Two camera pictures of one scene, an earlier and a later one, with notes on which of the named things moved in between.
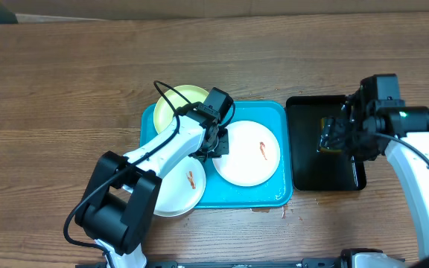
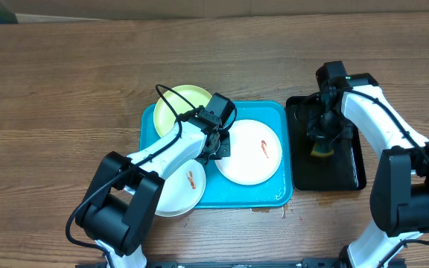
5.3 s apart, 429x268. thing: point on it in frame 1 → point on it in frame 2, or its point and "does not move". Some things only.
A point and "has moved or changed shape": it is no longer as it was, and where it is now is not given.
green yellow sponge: (332, 138) has moved or changed shape
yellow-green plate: (164, 113) does not move
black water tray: (313, 170) does not move
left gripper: (224, 149) does not move
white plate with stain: (254, 153) does not move
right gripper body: (354, 144) → (333, 126)
